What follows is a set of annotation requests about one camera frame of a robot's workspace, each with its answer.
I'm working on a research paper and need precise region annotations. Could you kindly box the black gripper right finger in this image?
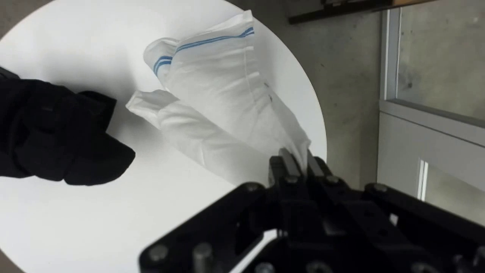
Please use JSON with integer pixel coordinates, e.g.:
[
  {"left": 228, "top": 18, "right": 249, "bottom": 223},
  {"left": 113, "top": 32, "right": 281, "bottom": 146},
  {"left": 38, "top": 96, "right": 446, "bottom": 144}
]
[{"left": 308, "top": 156, "right": 485, "bottom": 273}]

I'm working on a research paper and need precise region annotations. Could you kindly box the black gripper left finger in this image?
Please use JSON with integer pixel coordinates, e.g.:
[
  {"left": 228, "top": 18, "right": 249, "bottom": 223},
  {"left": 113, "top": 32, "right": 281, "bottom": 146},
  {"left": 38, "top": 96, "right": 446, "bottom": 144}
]
[{"left": 138, "top": 149, "right": 304, "bottom": 273}]

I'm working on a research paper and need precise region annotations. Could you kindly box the white cloth with blue stripes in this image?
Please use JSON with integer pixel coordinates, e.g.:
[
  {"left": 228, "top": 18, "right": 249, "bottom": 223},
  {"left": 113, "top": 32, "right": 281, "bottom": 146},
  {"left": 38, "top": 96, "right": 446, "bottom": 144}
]
[{"left": 128, "top": 11, "right": 311, "bottom": 185}]

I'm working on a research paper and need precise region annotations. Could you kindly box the black cloth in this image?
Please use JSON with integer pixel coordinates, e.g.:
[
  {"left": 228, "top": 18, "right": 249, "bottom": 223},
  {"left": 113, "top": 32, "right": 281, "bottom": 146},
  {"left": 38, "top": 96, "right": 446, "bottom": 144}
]
[{"left": 0, "top": 68, "right": 135, "bottom": 187}]

